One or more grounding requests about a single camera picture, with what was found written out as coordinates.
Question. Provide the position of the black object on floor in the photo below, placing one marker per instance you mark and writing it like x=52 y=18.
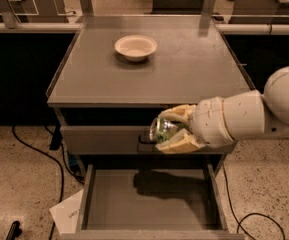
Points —
x=14 y=231

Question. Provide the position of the grey top drawer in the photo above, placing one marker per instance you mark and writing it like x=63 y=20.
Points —
x=108 y=140

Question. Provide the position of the grey drawer cabinet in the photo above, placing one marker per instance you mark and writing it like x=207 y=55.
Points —
x=96 y=86

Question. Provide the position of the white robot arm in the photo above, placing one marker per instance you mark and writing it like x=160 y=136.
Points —
x=259 y=114

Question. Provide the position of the white horizontal rail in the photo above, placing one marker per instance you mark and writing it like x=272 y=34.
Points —
x=226 y=29

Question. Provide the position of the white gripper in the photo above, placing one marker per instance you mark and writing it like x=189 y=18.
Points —
x=208 y=121

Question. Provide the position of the white paper sheet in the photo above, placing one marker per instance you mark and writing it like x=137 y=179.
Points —
x=65 y=214

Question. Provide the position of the green crushed can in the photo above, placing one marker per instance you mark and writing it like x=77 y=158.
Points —
x=163 y=129

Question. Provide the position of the grey open middle drawer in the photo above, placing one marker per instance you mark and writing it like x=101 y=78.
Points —
x=169 y=203

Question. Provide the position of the white paper bowl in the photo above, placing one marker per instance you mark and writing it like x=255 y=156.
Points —
x=135 y=48

